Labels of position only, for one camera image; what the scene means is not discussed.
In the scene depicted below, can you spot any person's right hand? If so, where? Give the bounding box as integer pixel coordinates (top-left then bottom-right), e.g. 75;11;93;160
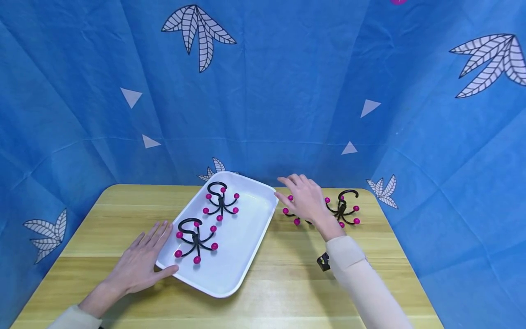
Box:
274;173;338;241

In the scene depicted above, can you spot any person's right forearm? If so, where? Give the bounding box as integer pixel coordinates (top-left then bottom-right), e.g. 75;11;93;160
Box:
318;223;414;329

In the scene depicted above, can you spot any black hook with pink balls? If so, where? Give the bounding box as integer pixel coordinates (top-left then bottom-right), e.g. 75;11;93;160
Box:
174;218;219;265
202;181;240;222
282;195;316;226
324;189;361;228

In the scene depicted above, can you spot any white rectangular plastic tray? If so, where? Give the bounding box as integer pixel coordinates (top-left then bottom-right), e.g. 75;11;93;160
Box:
155;171;279;299

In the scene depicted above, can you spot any person's left hand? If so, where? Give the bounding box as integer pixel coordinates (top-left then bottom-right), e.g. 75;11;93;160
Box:
100;221;180;296

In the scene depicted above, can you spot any person's left forearm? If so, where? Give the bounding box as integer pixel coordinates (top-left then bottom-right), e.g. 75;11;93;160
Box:
47;280;126;329

